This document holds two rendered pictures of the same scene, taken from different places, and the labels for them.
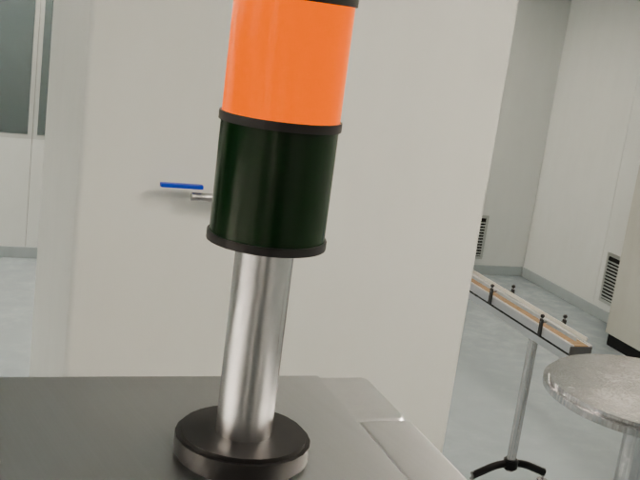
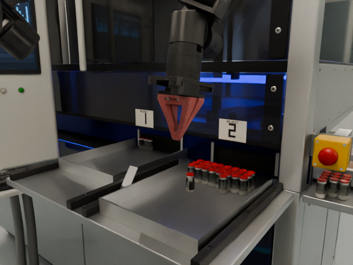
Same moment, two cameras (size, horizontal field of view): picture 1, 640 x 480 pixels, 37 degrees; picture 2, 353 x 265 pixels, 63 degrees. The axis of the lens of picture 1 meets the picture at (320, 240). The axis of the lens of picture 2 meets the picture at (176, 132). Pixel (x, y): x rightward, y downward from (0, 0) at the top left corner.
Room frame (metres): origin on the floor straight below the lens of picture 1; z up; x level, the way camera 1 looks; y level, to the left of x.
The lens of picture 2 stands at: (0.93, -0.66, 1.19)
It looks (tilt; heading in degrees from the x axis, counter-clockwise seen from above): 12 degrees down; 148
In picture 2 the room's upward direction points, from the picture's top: straight up
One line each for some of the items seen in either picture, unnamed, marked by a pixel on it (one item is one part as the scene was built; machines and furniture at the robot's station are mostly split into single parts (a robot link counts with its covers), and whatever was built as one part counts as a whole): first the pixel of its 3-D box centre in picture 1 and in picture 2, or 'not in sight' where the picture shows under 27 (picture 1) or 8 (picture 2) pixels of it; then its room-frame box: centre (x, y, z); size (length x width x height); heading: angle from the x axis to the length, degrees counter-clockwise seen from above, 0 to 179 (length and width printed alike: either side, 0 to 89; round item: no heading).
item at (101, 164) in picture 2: not in sight; (126, 158); (0.05, -0.31, 0.90); 0.34 x 0.26 x 0.04; 111
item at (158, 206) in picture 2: not in sight; (191, 194); (0.41, -0.29, 0.90); 0.34 x 0.26 x 0.04; 110
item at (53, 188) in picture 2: not in sight; (150, 183); (0.24, -0.32, 0.87); 0.70 x 0.48 x 0.02; 21
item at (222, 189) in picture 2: not in sight; (222, 183); (0.41, -0.20, 0.90); 0.02 x 0.02 x 0.05
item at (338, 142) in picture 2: not in sight; (332, 151); (0.56, 0.01, 1.00); 0.08 x 0.07 x 0.07; 111
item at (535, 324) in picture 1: (423, 250); not in sight; (6.15, -0.67, 0.92); 3.60 x 0.15 x 0.16; 21
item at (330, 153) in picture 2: not in sight; (328, 156); (0.58, -0.03, 0.99); 0.04 x 0.04 x 0.04; 21
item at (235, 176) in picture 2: not in sight; (215, 178); (0.37, -0.19, 0.90); 0.18 x 0.02 x 0.05; 20
